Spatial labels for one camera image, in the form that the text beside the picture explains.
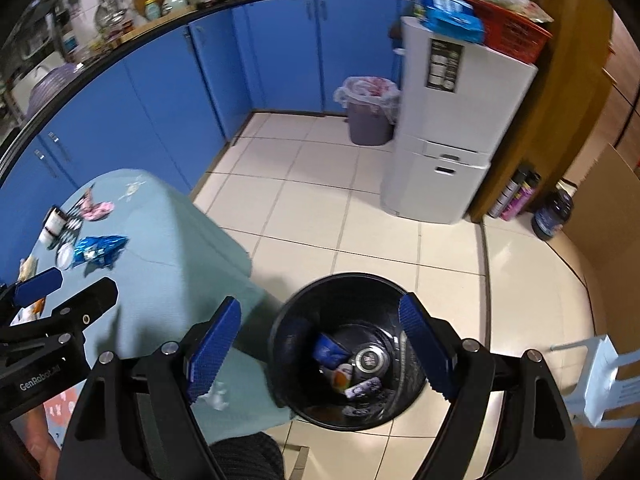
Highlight red plastic basket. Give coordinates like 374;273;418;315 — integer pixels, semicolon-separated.
464;0;552;64

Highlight blue kitchen cabinets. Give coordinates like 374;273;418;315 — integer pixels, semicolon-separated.
1;0;410;283

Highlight cardboard sheet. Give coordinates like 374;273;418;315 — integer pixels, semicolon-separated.
562;146;639;351

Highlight white round lid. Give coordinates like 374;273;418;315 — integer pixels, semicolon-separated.
55;243;75;270

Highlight grey bin with plastic bag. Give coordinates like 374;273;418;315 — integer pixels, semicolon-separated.
333;76;401;148

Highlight black trash bin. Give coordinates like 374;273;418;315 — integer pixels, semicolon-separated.
268;272;427;431

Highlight pink wrapper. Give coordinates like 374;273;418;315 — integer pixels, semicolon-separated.
79;188;115;221

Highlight blue snack package on cabinet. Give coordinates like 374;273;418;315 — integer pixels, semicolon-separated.
413;0;485;44

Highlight yellow snack wrapper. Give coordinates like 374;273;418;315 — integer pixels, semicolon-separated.
17;255;38;283

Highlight light blue round table mat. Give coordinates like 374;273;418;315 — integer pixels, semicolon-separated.
46;169;293;443

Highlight white storage cabinet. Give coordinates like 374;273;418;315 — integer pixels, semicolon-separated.
381;16;537;224

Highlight blue foil wrapper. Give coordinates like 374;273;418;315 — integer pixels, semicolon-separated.
72;235;129;269

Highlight white plastic stool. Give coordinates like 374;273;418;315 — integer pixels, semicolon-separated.
550;335;639;429

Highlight person's left hand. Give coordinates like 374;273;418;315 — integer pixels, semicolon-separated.
25;412;60;480

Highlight brown medicine bottle white cap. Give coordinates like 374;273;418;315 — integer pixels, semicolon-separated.
38;206;68;248

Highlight orange peel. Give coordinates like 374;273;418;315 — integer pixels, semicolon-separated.
26;298;46;318

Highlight white paper carton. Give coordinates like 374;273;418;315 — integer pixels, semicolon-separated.
11;307;38;326

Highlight dark blue jar on floor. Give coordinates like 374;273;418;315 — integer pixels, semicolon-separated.
530;188;574;242

